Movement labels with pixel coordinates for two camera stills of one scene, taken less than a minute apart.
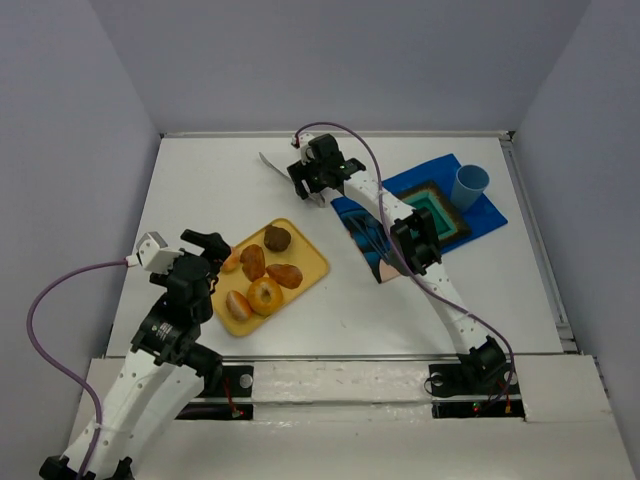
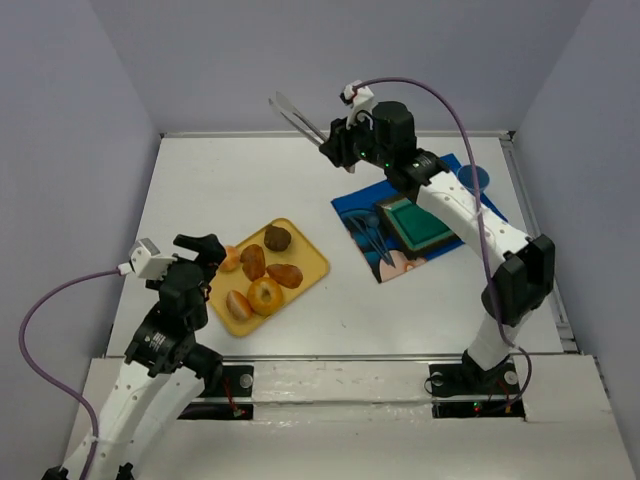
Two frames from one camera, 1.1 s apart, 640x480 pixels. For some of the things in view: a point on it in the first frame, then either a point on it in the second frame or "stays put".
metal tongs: (318, 198) → (288, 106)
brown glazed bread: (286, 275) stays put
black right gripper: (307, 173) → (338, 145)
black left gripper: (208, 245) stays put
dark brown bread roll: (276, 239) stays put
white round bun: (238, 306) stays put
